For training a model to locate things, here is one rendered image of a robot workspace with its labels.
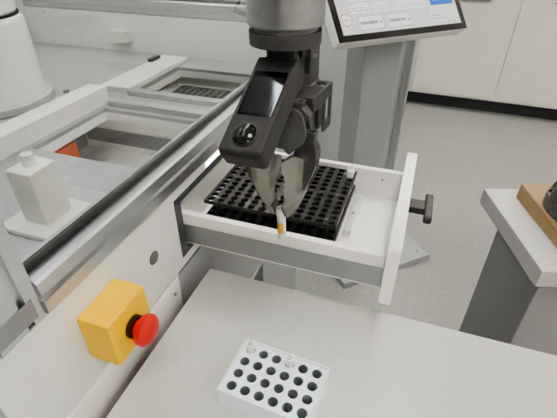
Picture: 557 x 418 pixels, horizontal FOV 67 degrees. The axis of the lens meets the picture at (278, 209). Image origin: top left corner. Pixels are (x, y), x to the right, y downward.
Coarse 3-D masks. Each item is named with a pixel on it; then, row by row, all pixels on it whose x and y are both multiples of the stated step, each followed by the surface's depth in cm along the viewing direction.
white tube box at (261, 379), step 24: (240, 360) 56; (264, 360) 56; (240, 384) 53; (264, 384) 55; (288, 384) 53; (312, 384) 54; (240, 408) 53; (264, 408) 50; (288, 408) 52; (312, 408) 51
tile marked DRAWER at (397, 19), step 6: (396, 12) 137; (402, 12) 138; (408, 12) 139; (390, 18) 136; (396, 18) 137; (402, 18) 138; (408, 18) 138; (390, 24) 136; (396, 24) 137; (402, 24) 137; (408, 24) 138
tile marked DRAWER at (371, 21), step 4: (360, 16) 132; (364, 16) 133; (368, 16) 133; (372, 16) 134; (376, 16) 134; (380, 16) 135; (360, 20) 132; (364, 20) 133; (368, 20) 133; (372, 20) 134; (376, 20) 134; (380, 20) 135; (360, 24) 132; (364, 24) 132; (368, 24) 133; (372, 24) 133; (376, 24) 134; (380, 24) 134; (384, 24) 135; (364, 28) 132; (368, 28) 133; (372, 28) 133; (376, 28) 134; (380, 28) 134
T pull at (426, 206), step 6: (426, 198) 67; (432, 198) 67; (414, 204) 66; (420, 204) 66; (426, 204) 66; (432, 204) 66; (414, 210) 65; (420, 210) 65; (426, 210) 64; (432, 210) 65; (426, 216) 63; (426, 222) 63
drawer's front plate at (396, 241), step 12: (408, 156) 75; (408, 168) 72; (408, 180) 69; (408, 192) 65; (408, 204) 63; (396, 216) 60; (396, 228) 58; (396, 240) 56; (396, 252) 55; (396, 264) 56; (384, 276) 58; (384, 288) 59; (384, 300) 60
